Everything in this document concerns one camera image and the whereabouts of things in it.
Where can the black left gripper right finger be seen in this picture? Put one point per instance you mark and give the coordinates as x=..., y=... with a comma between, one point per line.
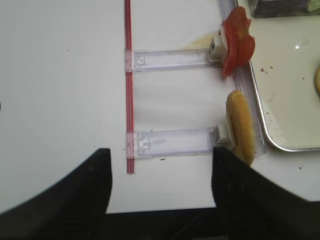
x=252, y=207

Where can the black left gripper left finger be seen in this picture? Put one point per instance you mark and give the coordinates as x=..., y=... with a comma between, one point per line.
x=72, y=209

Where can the back tomato slice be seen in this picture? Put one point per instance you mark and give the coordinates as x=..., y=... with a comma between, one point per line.
x=230, y=27

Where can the tomato slice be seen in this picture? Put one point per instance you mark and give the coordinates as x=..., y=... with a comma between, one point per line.
x=230, y=27
x=245, y=42

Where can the white pusher behind tomato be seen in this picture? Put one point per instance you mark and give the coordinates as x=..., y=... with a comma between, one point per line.
x=218, y=47

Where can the front tomato slice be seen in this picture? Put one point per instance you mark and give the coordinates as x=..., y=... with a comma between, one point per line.
x=245, y=42

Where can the white pusher behind bun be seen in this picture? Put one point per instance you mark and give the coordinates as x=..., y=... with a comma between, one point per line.
x=223, y=134

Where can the pale bun bottom left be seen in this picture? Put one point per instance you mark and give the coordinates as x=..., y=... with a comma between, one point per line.
x=238, y=112

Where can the lower clear cross divider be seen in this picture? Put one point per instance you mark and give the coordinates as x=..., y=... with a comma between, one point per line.
x=168, y=143

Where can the clear cross divider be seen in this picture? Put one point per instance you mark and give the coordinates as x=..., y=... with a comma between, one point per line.
x=168, y=143
x=142, y=60

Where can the bottom bun on tray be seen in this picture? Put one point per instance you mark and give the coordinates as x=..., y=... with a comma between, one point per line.
x=317, y=80

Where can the white metal tray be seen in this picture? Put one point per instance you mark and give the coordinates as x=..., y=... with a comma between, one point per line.
x=284, y=63

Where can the left clear cross divider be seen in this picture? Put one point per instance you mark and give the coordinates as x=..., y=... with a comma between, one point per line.
x=142, y=60

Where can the clear plastic salad container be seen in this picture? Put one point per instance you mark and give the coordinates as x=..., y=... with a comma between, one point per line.
x=283, y=8

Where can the left red rail strip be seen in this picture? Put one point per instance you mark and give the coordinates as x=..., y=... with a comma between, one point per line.
x=130, y=162

